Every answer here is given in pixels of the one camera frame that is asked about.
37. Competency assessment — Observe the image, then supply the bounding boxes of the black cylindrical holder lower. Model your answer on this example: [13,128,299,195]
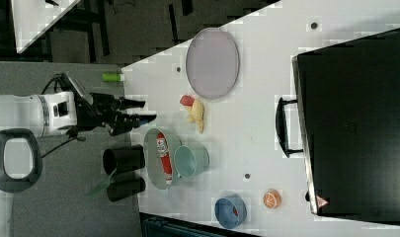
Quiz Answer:
[107,178,145,202]

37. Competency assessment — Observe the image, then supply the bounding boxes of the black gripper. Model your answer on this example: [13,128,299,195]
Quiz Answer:
[72,93,157,136]

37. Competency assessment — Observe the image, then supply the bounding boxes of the yellow toy banana bunch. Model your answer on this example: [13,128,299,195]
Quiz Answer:
[187,99,204,133]

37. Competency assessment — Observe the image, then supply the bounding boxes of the grey oval plate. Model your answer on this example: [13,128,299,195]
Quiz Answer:
[186,28,240,100]

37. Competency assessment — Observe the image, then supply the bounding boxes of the black toaster oven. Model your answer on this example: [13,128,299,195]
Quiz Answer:
[292,28,400,226]

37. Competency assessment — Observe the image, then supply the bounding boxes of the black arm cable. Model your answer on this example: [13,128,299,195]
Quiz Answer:
[40,73,87,159]

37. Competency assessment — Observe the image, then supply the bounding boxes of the green marker cylinder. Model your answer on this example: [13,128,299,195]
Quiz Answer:
[102,72,124,82]

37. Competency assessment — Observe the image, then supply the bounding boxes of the red ketchup bottle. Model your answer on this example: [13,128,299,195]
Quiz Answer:
[156,132,173,186]

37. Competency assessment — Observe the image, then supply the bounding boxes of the green spatula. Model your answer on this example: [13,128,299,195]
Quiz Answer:
[86,169,117,197]

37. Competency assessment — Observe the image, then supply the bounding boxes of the orange slice toy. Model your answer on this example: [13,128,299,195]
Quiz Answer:
[263,189,281,208]

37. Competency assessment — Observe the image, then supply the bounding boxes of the green cup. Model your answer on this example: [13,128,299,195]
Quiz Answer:
[174,143,209,178]

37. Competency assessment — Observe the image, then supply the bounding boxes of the red toy strawberry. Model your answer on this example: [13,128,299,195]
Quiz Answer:
[180,95,195,107]

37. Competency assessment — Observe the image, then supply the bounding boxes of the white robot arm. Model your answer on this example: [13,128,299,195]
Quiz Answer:
[0,92,156,194]

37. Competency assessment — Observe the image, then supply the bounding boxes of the black cylindrical utensil holder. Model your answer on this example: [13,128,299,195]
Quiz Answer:
[103,144,145,175]

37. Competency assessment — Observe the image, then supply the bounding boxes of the blue bowl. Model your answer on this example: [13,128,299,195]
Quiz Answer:
[214,195,247,229]

